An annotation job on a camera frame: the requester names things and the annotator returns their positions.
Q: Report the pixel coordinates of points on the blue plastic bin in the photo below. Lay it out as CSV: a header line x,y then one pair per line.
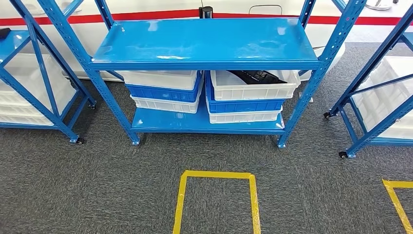
x,y
161,95
242,106

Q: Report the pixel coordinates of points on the black cylindrical post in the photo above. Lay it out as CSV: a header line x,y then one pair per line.
x,y
206,12

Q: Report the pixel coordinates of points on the black ribbed plastic part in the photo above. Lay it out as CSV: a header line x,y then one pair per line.
x,y
258,77

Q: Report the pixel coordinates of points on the blue metal shelf rack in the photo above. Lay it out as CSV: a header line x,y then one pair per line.
x,y
371,64
206,42
16,45

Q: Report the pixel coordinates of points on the yellow floor tape square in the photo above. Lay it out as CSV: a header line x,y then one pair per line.
x,y
216,174
400,184

